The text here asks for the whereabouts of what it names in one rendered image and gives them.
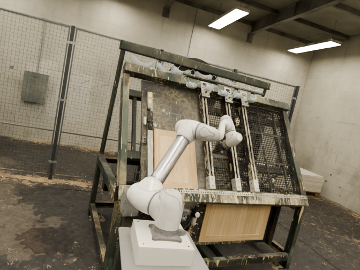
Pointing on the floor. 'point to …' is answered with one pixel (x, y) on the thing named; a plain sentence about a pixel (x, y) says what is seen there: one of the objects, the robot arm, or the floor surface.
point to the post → (119, 244)
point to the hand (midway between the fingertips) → (214, 151)
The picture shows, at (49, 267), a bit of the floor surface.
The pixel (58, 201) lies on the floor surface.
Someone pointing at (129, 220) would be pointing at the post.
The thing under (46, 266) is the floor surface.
